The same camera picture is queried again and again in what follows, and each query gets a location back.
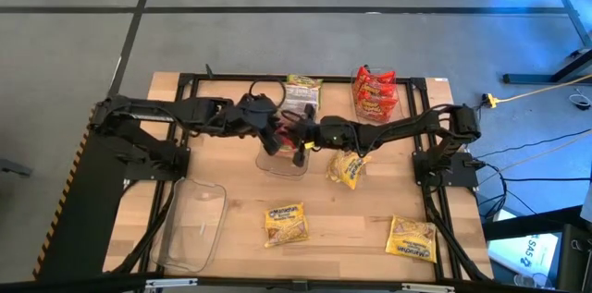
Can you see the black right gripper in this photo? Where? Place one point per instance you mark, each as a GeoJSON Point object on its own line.
{"type": "Point", "coordinates": [328, 133]}

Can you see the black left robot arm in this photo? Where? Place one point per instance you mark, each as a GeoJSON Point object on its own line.
{"type": "Point", "coordinates": [162, 110]}

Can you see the black aluminium table frame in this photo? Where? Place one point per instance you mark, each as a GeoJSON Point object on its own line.
{"type": "Point", "coordinates": [222, 78]}

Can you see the yellow creamy chicken ramen pack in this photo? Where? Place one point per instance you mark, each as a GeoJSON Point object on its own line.
{"type": "Point", "coordinates": [286, 224]}
{"type": "Point", "coordinates": [411, 240]}

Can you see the black hazard-striped floor platform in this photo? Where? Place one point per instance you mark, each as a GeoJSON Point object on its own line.
{"type": "Point", "coordinates": [83, 219]}

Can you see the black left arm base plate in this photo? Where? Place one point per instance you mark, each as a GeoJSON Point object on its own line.
{"type": "Point", "coordinates": [152, 176]}

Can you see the black desk leg frame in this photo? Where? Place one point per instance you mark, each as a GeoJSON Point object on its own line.
{"type": "Point", "coordinates": [527, 79]}

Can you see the clear plastic bin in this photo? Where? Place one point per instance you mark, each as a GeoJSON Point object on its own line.
{"type": "Point", "coordinates": [400, 99]}
{"type": "Point", "coordinates": [282, 168]}
{"type": "Point", "coordinates": [194, 233]}

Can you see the black equipment box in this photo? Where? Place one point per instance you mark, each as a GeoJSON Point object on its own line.
{"type": "Point", "coordinates": [575, 260]}

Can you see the yellow power plug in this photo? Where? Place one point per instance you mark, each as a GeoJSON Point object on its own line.
{"type": "Point", "coordinates": [490, 100]}

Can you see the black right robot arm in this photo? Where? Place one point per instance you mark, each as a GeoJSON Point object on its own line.
{"type": "Point", "coordinates": [407, 126]}

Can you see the silver metal bracket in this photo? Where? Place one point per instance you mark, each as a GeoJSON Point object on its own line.
{"type": "Point", "coordinates": [427, 288]}
{"type": "Point", "coordinates": [171, 282]}

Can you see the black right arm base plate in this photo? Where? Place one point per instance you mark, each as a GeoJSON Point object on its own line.
{"type": "Point", "coordinates": [462, 177]}

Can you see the grey chair base leg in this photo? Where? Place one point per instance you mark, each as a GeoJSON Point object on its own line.
{"type": "Point", "coordinates": [14, 167]}

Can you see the lime chili shrimp ramen pack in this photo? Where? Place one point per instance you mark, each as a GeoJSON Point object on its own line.
{"type": "Point", "coordinates": [300, 95]}
{"type": "Point", "coordinates": [286, 139]}
{"type": "Point", "coordinates": [303, 81]}

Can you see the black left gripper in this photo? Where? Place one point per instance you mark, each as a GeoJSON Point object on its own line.
{"type": "Point", "coordinates": [256, 117]}

